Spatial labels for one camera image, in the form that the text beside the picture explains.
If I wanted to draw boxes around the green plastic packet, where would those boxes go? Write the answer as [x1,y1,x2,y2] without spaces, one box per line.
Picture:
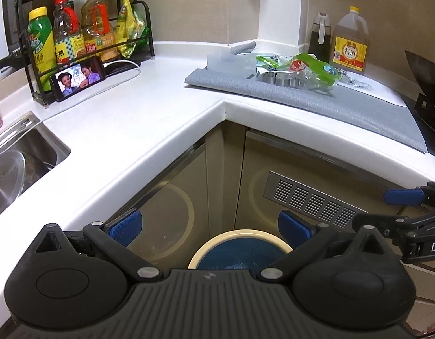
[284,53,340,86]

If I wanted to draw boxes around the yellow cooking oil bottle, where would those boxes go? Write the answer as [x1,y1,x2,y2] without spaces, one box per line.
[81,0,117,62]

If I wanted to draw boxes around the metal cookie cutters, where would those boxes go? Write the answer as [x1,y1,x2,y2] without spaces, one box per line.
[255,71,307,88]

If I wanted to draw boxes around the black smartphone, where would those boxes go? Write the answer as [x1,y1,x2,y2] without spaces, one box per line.
[50,55,107,102]

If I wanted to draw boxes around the white charging cable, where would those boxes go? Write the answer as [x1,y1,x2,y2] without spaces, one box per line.
[88,60,142,96]

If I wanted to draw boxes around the beige cabinet door with grille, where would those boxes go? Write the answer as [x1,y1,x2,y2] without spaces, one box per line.
[235,129,428,251]

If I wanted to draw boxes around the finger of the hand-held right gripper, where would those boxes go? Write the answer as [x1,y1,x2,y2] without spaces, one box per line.
[352,214,419,236]
[383,182,435,207]

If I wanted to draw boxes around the cooking wine jug yellow label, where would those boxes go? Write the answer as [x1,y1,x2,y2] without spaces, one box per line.
[329,6,371,75]

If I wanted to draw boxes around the clear plastic wrapper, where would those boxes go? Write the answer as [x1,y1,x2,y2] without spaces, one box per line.
[302,71,340,97]

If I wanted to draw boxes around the white printed paper sheet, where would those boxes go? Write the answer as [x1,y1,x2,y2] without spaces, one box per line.
[339,71,409,108]

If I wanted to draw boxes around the blue bin bag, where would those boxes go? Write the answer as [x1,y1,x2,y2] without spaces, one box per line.
[196,236,287,271]

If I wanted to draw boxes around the silver vent grille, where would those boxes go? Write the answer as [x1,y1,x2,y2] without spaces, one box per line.
[263,170,369,227]

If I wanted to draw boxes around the green bottle yellow cap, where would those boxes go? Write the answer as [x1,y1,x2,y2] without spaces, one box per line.
[28,6,59,92]

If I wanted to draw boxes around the grey fabric mat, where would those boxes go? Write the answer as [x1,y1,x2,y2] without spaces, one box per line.
[184,67,427,154]

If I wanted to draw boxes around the soy sauce bottle red cap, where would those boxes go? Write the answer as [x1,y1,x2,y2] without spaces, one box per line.
[53,0,86,66]

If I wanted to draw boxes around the black wok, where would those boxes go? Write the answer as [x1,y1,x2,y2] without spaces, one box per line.
[404,50,435,104]

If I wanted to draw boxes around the dark bottle with white lid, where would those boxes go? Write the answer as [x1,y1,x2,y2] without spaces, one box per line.
[308,12,332,63]

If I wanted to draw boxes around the small green wrapper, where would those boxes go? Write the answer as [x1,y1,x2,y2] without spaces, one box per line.
[256,55,289,75]

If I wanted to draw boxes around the black pan handle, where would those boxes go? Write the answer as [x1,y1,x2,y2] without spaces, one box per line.
[0,51,24,85]

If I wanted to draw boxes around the cream round trash bin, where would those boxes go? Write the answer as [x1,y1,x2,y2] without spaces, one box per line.
[187,229,294,271]

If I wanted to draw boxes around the green yellow snack bag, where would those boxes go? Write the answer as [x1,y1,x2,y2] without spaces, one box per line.
[115,0,149,59]

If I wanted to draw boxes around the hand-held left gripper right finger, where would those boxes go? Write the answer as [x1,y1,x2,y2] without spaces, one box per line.
[259,210,395,282]

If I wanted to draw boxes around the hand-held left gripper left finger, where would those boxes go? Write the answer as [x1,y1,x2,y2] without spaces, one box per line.
[27,209,161,282]

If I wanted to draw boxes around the glass pot lid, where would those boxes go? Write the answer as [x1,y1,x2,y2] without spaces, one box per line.
[0,148,27,216]

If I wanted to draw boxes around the steel sink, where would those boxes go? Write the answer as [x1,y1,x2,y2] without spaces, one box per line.
[0,110,71,221]

